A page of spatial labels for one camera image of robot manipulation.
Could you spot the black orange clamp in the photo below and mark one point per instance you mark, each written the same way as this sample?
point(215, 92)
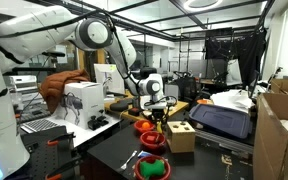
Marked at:
point(60, 138)
point(62, 168)

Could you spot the wooden shape sorter box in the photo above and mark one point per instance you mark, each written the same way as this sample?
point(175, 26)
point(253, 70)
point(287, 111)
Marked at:
point(180, 138)

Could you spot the black pouch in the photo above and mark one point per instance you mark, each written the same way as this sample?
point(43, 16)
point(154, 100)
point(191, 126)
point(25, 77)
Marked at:
point(120, 105)

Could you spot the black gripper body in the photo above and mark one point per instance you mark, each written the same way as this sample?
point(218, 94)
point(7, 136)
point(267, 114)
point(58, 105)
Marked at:
point(159, 114)

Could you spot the orange ball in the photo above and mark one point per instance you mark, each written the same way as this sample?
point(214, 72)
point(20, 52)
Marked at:
point(145, 125)

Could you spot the open small cardboard box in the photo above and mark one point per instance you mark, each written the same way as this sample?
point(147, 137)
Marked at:
point(285, 86)

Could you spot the black curtain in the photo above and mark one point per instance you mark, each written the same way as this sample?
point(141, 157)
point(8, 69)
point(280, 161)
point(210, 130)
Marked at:
point(240, 53)

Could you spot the orange toy block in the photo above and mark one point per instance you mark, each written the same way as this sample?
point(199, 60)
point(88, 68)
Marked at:
point(150, 138)

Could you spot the white paper pile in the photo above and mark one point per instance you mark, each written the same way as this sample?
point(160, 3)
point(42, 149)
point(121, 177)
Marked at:
point(232, 100)

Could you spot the wooden table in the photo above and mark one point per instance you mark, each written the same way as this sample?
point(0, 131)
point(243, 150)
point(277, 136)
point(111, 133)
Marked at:
point(179, 106)

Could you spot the red plastic bowl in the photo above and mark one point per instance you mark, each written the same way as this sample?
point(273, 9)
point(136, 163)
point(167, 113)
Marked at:
point(138, 128)
point(152, 145)
point(137, 170)

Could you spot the black controller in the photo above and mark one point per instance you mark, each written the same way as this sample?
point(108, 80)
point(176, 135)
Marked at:
point(97, 122)

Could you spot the large cardboard box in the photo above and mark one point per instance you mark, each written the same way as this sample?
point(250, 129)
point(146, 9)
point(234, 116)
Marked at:
point(277, 140)

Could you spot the brown puffer jacket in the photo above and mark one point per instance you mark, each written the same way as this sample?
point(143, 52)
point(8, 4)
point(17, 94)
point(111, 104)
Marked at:
point(55, 86)

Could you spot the computer monitor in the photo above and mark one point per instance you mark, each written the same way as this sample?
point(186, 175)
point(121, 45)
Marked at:
point(112, 80)

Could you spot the dark blue plastic lid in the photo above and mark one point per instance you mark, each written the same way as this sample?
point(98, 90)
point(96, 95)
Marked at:
point(220, 120)

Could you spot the white robot dog box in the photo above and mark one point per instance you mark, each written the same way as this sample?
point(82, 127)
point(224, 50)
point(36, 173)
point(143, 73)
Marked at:
point(84, 103)

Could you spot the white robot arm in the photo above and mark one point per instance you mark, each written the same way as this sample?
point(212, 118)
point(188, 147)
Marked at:
point(34, 36)

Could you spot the yellow toy banana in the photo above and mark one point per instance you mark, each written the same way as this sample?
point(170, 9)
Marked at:
point(159, 128)

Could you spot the green plush toy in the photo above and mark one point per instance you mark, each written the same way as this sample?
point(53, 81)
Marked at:
point(152, 168)

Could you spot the black pegboard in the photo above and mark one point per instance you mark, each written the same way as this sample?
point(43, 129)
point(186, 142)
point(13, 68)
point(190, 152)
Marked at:
point(40, 156)

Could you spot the silver laptop keyboard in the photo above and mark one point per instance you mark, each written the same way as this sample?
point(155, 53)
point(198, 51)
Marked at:
point(39, 125)

